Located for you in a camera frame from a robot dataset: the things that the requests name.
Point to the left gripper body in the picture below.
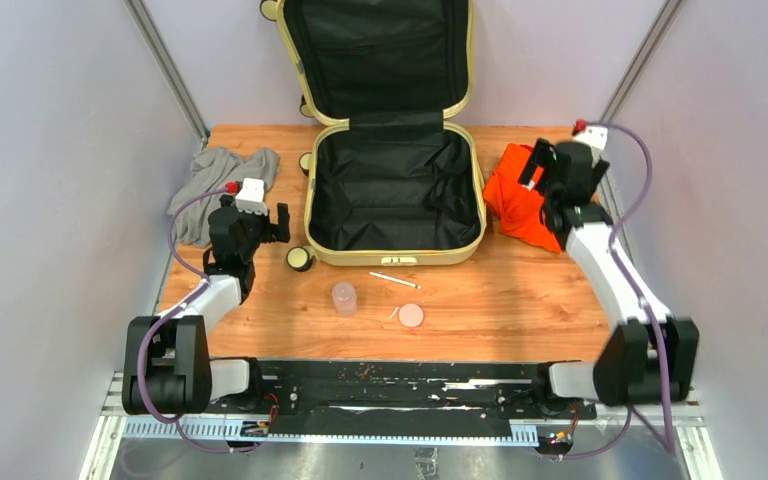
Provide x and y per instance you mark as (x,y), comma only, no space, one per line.
(257,229)

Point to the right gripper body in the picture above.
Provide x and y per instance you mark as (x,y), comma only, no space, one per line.
(599,168)

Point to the orange shirt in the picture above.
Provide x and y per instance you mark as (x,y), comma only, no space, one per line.
(517,207)

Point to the clear plastic cup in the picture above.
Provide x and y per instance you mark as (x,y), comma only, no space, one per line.
(344,297)

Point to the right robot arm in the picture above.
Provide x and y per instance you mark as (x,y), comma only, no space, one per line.
(650,355)

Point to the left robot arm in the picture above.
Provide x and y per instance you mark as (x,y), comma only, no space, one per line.
(168,370)

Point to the grey crumpled cloth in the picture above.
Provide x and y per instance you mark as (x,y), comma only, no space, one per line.
(211,169)

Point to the cream open suitcase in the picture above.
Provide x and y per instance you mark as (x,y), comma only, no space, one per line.
(392,179)

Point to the white toothbrush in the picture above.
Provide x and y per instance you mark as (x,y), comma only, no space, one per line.
(392,279)

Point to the pink round lid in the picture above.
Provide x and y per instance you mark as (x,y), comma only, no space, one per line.
(411,315)

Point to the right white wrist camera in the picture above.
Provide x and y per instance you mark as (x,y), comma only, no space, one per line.
(592,135)

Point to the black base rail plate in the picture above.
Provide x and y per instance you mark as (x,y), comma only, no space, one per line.
(379,398)

